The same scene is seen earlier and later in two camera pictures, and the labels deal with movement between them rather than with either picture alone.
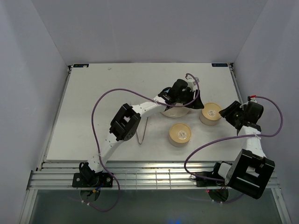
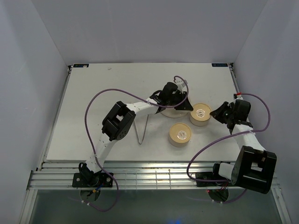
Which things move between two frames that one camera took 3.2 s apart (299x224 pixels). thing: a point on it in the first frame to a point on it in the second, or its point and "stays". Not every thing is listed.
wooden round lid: (180, 132) stays
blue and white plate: (175, 112) stays
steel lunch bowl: (207, 121) to (197, 122)
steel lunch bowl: (177, 144) stays
